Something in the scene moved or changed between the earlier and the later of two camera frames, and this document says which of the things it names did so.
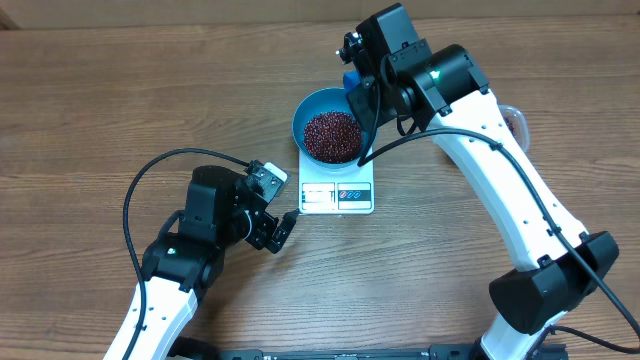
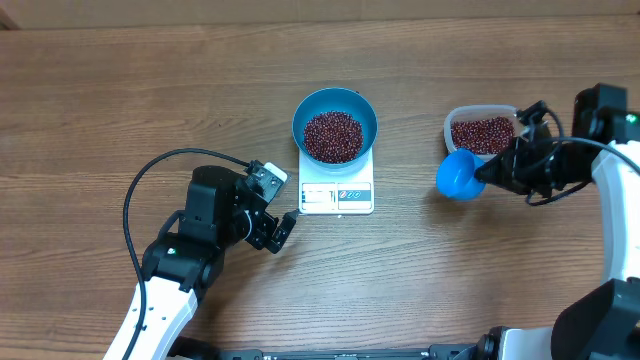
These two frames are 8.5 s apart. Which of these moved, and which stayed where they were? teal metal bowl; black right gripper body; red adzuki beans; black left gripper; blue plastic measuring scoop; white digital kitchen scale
Moved: black right gripper body; blue plastic measuring scoop
Stayed: teal metal bowl; black left gripper; white digital kitchen scale; red adzuki beans
